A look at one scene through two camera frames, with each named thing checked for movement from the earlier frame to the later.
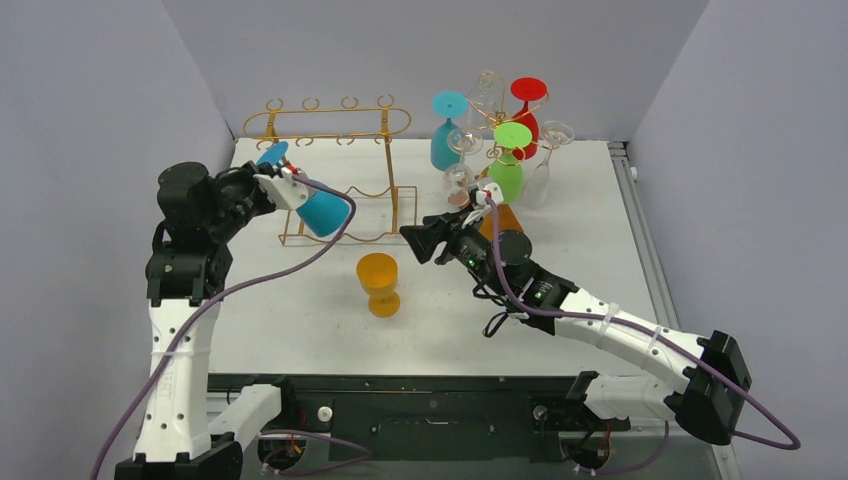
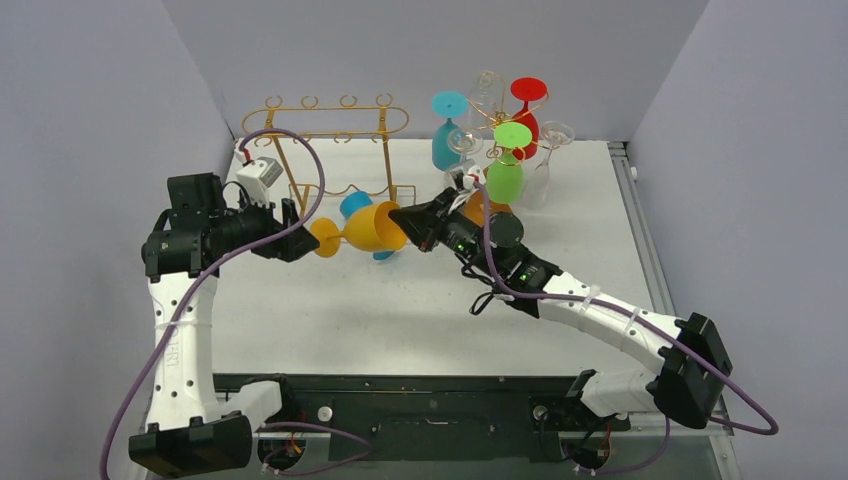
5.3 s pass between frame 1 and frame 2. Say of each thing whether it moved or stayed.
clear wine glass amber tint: stayed
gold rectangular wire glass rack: stayed
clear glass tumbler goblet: stayed
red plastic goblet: stayed
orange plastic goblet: moved
